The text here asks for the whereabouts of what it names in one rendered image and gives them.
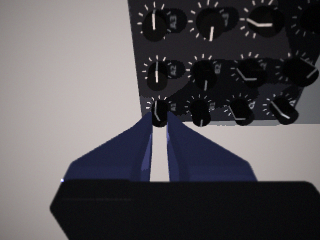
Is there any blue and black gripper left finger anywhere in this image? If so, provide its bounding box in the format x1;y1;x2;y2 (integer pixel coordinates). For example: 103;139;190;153
61;112;153;183

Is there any black knob box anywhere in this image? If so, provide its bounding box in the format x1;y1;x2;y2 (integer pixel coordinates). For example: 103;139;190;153
127;0;320;128

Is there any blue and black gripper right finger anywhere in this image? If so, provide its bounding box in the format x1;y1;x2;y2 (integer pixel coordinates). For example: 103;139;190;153
166;112;258;181

